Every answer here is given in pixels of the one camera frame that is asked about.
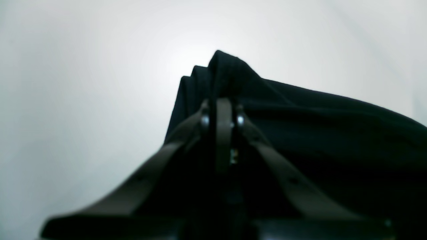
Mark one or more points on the black T-shirt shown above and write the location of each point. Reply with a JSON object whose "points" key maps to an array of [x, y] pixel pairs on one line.
{"points": [[367, 157]]}

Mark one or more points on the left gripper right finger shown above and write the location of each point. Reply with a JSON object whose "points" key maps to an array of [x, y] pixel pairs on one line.
{"points": [[322, 217]]}

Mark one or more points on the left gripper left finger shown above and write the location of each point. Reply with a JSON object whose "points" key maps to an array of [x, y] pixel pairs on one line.
{"points": [[114, 217]]}

